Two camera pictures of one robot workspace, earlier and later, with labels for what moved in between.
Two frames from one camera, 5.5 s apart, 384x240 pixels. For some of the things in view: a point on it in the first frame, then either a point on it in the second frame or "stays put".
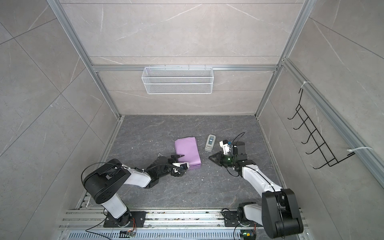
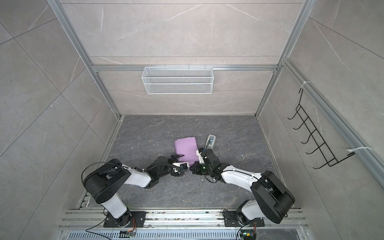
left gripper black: [175, 156] stays put
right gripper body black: [229, 160] to [200, 169]
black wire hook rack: [315, 137] stays put
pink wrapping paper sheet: [188, 147] stays put
